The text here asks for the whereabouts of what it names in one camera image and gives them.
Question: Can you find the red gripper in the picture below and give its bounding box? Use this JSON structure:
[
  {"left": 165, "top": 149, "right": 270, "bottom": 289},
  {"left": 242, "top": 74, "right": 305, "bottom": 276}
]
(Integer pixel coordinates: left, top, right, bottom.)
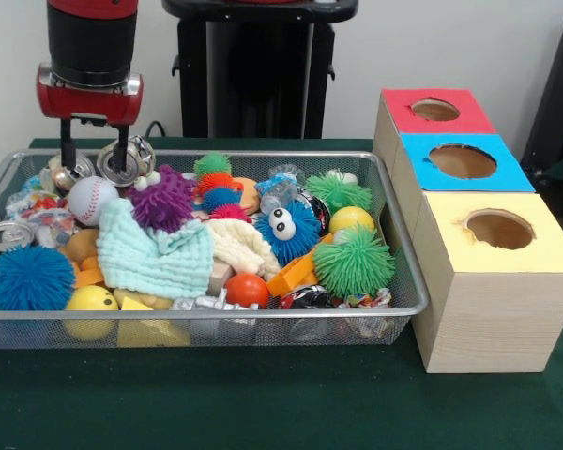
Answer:
[{"left": 36, "top": 62, "right": 145, "bottom": 173}]

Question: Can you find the polka dot cloth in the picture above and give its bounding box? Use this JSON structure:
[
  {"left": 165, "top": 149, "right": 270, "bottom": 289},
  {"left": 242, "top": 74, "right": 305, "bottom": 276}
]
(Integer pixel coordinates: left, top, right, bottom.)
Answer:
[{"left": 7, "top": 191, "right": 79, "bottom": 248}]

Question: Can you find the green spiky toy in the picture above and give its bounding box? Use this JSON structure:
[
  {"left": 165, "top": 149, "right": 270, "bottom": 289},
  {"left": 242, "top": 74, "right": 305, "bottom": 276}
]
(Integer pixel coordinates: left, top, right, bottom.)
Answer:
[{"left": 312, "top": 224, "right": 396, "bottom": 300}]

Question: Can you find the shallow mesh bin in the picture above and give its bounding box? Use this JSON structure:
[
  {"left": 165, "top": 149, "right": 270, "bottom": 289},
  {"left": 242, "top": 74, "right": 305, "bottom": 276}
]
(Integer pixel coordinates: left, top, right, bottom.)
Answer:
[{"left": 0, "top": 148, "right": 429, "bottom": 351}]

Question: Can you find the wooden box with three holes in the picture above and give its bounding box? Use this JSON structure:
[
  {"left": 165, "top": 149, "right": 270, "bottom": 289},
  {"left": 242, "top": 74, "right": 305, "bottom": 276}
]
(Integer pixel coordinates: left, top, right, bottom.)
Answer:
[{"left": 373, "top": 86, "right": 563, "bottom": 375}]

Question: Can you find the crushed silver can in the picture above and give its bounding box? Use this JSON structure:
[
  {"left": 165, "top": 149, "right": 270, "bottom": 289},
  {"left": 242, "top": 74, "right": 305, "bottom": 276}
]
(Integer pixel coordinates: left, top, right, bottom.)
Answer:
[{"left": 96, "top": 135, "right": 157, "bottom": 187}]

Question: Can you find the white baseball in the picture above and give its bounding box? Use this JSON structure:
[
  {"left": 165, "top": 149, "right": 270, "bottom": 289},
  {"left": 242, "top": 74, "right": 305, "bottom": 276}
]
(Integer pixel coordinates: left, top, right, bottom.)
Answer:
[{"left": 67, "top": 176, "right": 120, "bottom": 226}]

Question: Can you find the purple spiky toy with eyes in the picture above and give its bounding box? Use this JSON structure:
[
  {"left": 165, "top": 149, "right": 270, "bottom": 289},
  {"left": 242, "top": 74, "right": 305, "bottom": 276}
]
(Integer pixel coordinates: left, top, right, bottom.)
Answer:
[{"left": 127, "top": 163, "right": 199, "bottom": 233}]

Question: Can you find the mint green cloth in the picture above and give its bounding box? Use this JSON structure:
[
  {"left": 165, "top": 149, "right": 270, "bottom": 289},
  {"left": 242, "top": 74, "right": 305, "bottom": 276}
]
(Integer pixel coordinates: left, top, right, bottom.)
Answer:
[{"left": 96, "top": 196, "right": 216, "bottom": 301}]

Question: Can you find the blue spiky ball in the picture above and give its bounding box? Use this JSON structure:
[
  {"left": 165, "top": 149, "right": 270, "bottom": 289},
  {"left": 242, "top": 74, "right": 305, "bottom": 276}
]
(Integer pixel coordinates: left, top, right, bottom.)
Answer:
[{"left": 0, "top": 245, "right": 76, "bottom": 312}]

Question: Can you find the yellow smiley ball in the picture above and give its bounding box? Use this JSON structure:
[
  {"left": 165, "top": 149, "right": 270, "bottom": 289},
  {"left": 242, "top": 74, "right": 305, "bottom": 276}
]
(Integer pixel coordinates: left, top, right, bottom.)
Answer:
[{"left": 64, "top": 284, "right": 120, "bottom": 341}]

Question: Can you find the cream cloth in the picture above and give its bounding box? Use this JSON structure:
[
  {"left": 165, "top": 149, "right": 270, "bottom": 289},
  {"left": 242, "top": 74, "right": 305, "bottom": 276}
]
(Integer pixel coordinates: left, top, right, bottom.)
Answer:
[{"left": 205, "top": 217, "right": 282, "bottom": 282}]

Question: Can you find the orange ball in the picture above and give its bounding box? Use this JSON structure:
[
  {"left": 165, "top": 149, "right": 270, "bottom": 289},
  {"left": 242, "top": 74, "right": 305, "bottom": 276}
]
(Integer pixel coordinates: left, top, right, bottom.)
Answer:
[{"left": 224, "top": 273, "right": 270, "bottom": 309}]

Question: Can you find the blue spiky toy with eyes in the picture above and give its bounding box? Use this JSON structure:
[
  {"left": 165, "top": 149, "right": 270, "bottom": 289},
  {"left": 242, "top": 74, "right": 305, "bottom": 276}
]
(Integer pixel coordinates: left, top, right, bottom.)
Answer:
[{"left": 253, "top": 199, "right": 323, "bottom": 267}]

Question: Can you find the dark green tablecloth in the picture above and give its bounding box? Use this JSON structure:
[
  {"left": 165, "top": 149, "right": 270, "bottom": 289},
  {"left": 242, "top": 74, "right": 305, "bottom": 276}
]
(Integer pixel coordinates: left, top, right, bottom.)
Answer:
[{"left": 0, "top": 137, "right": 563, "bottom": 450}]

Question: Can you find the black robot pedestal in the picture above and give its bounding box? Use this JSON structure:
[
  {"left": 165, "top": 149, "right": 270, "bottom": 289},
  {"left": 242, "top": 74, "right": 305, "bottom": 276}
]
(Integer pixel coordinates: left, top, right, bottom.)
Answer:
[{"left": 161, "top": 0, "right": 360, "bottom": 140}]

